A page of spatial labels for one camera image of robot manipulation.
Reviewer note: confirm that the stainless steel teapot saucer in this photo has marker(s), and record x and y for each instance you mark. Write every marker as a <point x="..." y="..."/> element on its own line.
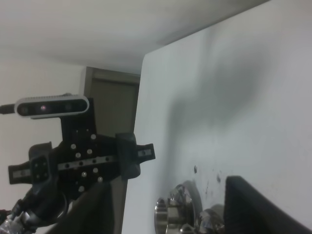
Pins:
<point x="161" y="216"/>

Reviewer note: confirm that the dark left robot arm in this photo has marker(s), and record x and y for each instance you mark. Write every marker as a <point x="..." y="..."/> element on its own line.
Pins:
<point x="14" y="219"/>

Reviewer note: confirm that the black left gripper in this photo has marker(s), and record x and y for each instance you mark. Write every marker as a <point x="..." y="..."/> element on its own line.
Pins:
<point x="58" y="175"/>

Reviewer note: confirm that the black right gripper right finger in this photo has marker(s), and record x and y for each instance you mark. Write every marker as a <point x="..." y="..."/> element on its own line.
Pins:
<point x="246" y="211"/>

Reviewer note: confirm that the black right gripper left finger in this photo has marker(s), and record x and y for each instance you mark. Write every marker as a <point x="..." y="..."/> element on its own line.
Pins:
<point x="98" y="211"/>

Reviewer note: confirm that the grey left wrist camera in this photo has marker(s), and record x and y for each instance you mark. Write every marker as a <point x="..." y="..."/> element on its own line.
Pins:
<point x="48" y="106"/>

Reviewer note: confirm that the brown door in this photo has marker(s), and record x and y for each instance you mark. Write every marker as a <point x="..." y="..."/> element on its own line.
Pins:
<point x="115" y="97"/>

